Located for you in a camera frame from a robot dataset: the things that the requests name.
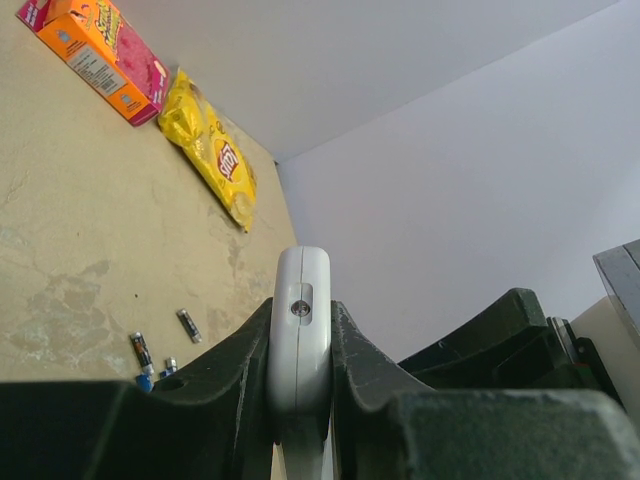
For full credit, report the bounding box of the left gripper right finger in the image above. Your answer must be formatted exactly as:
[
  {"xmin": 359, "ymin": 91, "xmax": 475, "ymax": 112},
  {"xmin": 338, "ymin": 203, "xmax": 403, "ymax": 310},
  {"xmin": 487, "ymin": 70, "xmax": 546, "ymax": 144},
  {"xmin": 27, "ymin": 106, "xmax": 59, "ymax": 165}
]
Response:
[{"xmin": 331, "ymin": 301, "xmax": 639, "ymax": 479}]

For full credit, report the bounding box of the blue battery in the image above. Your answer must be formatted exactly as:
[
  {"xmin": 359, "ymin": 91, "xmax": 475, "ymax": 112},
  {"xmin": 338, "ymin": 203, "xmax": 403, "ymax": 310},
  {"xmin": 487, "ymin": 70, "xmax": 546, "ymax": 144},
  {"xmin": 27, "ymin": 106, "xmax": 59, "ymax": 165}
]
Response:
[
  {"xmin": 159, "ymin": 357, "xmax": 178, "ymax": 380},
  {"xmin": 135, "ymin": 373, "xmax": 154, "ymax": 393}
]

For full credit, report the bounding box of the yellow Lays chips bag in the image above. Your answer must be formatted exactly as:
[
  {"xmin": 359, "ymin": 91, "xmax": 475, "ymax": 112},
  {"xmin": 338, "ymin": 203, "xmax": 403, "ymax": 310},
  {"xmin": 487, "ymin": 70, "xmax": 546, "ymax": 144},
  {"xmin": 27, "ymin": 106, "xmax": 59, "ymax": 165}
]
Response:
[{"xmin": 158, "ymin": 69, "xmax": 257, "ymax": 232}]

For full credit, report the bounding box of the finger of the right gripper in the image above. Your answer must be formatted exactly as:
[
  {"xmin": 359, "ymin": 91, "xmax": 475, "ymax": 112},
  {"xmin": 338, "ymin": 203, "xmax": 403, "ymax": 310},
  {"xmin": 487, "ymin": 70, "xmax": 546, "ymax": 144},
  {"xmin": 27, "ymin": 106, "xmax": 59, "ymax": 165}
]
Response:
[{"xmin": 399, "ymin": 288, "xmax": 547, "ymax": 389}]

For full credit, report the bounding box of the black battery far right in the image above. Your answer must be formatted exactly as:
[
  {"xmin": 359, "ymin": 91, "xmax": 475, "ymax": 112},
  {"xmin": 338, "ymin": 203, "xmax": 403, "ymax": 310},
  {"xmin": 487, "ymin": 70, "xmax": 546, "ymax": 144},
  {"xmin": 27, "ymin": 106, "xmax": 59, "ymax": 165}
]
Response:
[{"xmin": 176, "ymin": 308, "xmax": 202, "ymax": 343}]

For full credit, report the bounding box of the orange pink snack box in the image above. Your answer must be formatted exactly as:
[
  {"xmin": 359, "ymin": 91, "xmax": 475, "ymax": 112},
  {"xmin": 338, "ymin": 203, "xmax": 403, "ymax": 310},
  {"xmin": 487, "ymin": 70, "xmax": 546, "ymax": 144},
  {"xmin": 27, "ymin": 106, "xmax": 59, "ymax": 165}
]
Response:
[{"xmin": 16, "ymin": 0, "xmax": 170, "ymax": 127}]

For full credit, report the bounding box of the black battery left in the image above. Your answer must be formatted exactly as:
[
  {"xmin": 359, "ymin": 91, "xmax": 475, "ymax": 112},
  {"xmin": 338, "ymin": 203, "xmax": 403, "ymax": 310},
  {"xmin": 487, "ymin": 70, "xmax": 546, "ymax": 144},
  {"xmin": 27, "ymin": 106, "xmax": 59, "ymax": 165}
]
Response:
[{"xmin": 129, "ymin": 331, "xmax": 154, "ymax": 376}]

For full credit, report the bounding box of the blue battery middle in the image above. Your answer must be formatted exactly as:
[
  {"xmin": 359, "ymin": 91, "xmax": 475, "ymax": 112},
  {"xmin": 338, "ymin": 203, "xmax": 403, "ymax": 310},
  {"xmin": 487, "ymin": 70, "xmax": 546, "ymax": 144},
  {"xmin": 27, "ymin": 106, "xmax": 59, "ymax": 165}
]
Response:
[{"xmin": 159, "ymin": 357, "xmax": 178, "ymax": 380}]

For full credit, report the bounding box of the black battery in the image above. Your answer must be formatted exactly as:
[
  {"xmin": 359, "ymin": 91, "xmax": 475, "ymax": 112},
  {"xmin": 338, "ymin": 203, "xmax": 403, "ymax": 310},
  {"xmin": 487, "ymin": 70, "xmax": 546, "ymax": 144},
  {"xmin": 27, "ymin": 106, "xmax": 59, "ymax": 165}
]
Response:
[
  {"xmin": 176, "ymin": 308, "xmax": 202, "ymax": 343},
  {"xmin": 129, "ymin": 331, "xmax": 154, "ymax": 376}
]

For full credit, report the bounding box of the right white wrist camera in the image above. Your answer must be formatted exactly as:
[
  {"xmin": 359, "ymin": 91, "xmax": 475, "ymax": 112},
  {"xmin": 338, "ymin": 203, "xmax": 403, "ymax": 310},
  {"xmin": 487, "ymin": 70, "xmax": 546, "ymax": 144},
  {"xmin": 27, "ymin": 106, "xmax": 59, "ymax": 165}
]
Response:
[{"xmin": 572, "ymin": 240, "xmax": 639, "ymax": 423}]

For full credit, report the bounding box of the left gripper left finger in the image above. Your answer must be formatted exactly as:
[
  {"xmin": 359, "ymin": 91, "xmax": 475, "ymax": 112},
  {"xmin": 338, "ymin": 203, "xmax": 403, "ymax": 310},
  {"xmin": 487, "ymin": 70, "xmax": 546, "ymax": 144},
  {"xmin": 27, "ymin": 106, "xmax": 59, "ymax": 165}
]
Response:
[{"xmin": 1, "ymin": 299, "xmax": 273, "ymax": 479}]

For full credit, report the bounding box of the small white remote control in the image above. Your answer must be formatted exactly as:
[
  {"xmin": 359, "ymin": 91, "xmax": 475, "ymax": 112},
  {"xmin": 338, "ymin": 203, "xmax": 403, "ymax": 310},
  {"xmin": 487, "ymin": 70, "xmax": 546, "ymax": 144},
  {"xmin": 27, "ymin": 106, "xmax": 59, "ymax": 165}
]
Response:
[{"xmin": 266, "ymin": 246, "xmax": 332, "ymax": 479}]

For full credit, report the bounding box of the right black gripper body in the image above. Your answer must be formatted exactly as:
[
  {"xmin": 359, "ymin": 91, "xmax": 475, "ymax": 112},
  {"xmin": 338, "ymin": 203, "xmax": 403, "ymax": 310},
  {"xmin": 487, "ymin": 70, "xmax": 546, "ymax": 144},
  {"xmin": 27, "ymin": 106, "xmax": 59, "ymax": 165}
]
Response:
[{"xmin": 492, "ymin": 317, "xmax": 622, "ymax": 403}]

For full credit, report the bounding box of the blue battery left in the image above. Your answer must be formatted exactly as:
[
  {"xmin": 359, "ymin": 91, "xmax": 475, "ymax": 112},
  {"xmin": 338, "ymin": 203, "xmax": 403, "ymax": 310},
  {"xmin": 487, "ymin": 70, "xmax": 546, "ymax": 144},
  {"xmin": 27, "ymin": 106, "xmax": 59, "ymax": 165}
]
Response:
[{"xmin": 135, "ymin": 373, "xmax": 154, "ymax": 393}]

